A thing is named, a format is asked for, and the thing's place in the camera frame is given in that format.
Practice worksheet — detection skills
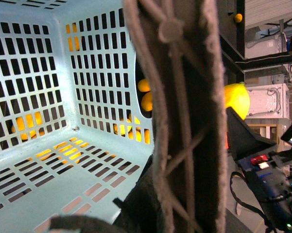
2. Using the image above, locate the light blue plastic basket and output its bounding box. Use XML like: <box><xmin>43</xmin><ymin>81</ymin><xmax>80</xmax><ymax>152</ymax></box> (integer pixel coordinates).
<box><xmin>0</xmin><ymin>0</ymin><xmax>153</xmax><ymax>233</ymax></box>

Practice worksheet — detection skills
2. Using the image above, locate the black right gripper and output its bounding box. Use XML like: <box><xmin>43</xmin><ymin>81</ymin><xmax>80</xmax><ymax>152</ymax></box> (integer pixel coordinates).
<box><xmin>226</xmin><ymin>107</ymin><xmax>292</xmax><ymax>233</ymax></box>

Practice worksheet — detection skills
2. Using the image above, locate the yellow lemon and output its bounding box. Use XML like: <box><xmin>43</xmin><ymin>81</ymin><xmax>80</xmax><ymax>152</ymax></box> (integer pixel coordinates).
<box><xmin>224</xmin><ymin>83</ymin><xmax>250</xmax><ymax>120</ymax></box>

